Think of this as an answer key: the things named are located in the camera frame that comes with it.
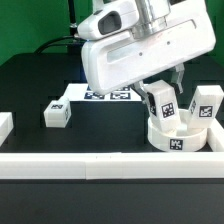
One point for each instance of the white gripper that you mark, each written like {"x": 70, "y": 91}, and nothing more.
{"x": 165, "y": 36}

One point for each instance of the white round stool seat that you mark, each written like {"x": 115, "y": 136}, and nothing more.
{"x": 180, "y": 140}

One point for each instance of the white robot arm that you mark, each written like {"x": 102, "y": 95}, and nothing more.
{"x": 127, "y": 41}

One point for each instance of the white right fence bar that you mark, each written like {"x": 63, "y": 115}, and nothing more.
{"x": 215, "y": 136}

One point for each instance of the white front fence bar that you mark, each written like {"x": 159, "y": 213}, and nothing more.
{"x": 88, "y": 166}

